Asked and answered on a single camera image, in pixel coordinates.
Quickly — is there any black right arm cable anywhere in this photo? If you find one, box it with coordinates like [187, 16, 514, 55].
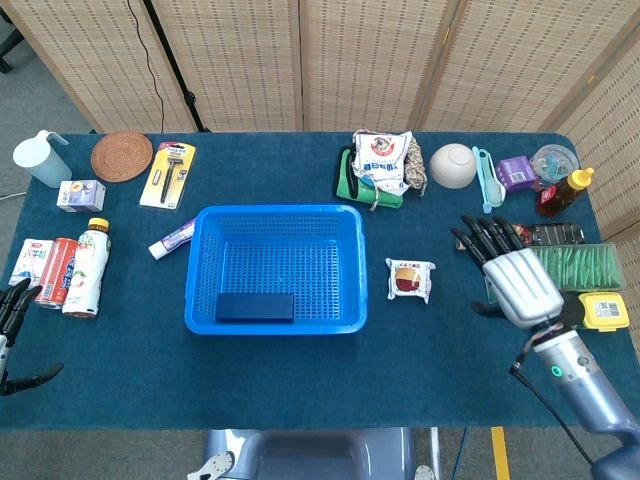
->
[508, 344, 599, 465]

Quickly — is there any clear box of green packets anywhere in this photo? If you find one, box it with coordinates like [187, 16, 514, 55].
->
[482, 243, 626, 305]

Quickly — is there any light blue brush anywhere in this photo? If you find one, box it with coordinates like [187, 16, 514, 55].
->
[471, 145, 507, 215]

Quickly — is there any braided multicolour rope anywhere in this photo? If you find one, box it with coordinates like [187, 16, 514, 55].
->
[402, 134, 430, 197]

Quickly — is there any blue felt table cloth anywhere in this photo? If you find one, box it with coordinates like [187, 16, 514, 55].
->
[0, 130, 640, 431]

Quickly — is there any black furniture piece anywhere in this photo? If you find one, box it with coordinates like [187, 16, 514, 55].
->
[0, 7, 29, 76]

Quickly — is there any small purple white carton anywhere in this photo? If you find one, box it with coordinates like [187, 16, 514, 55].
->
[56, 179, 107, 213]

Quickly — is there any round woven rattan coaster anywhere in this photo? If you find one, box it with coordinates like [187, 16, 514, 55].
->
[90, 130, 154, 184]

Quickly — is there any thin black hanging cable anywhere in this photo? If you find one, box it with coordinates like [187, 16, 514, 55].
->
[125, 0, 166, 134]

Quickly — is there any small purple box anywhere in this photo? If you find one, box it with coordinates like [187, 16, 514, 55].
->
[496, 155, 539, 192]

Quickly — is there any blue plastic basket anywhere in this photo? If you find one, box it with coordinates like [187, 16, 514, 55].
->
[183, 203, 369, 336]

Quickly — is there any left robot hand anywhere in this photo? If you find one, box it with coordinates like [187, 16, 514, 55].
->
[0, 278, 65, 397]

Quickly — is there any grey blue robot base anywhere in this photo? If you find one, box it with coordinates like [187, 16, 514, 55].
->
[187, 427, 436, 480]

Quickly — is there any amber bottle with yellow cap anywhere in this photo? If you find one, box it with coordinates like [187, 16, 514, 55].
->
[535, 167, 595, 218]

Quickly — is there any red soda can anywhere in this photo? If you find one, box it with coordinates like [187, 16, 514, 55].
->
[35, 237, 80, 310]

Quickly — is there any yellow razor blister pack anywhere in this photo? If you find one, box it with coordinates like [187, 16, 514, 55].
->
[138, 141, 198, 211]

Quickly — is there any purple white toothpaste tube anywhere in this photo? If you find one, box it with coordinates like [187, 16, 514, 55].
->
[148, 218, 196, 260]

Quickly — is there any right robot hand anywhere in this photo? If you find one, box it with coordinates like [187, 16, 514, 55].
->
[451, 214, 566, 331]

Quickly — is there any black tripod stand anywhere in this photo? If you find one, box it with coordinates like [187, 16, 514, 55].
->
[142, 0, 206, 134]

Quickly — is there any white snack packet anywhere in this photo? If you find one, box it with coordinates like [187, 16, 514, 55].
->
[384, 257, 436, 305]

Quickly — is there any dark blue rectangular box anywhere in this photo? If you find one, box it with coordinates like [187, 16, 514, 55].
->
[215, 292, 295, 324]

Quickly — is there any clear round plastic container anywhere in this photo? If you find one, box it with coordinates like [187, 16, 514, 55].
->
[529, 143, 580, 184]

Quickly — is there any white bottle with yellow cap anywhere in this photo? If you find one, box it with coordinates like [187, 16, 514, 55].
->
[61, 216, 112, 319]

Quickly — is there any cream bowl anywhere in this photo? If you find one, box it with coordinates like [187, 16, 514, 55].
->
[429, 143, 479, 190]

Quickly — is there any white milk carton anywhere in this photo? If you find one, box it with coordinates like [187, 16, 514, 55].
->
[8, 238, 55, 291]

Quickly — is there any translucent spouted plastic jug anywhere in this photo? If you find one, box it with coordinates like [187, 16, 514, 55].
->
[12, 129, 74, 189]

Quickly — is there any white printed cloth bag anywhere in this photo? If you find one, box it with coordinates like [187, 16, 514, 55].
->
[349, 128, 416, 197]

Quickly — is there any green fabric pouch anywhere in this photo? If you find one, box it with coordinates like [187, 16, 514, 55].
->
[333, 146, 404, 209]

